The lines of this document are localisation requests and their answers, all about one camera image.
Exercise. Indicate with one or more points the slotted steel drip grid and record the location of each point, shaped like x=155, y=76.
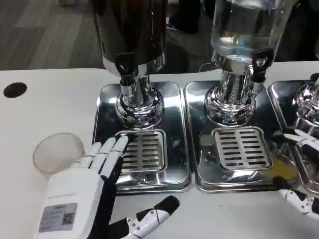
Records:
x=147, y=152
x=241, y=147

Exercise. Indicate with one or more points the black dispenser tap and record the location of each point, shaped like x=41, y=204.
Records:
x=261, y=62
x=124, y=64

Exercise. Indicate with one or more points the steel drip tray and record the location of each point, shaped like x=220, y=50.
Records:
x=174, y=119
x=281, y=99
x=197, y=119

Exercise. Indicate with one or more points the black round counter hole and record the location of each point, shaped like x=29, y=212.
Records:
x=15, y=89

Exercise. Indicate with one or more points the clear drink dispenser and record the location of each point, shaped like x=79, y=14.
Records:
x=246, y=27

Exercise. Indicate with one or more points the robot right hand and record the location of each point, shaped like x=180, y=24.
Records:
x=302, y=142

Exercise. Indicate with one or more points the dark drink dispenser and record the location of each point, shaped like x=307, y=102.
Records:
x=129, y=30

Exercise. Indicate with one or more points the person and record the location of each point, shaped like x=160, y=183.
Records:
x=189, y=15

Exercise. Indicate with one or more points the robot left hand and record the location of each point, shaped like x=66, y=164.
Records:
x=72, y=189

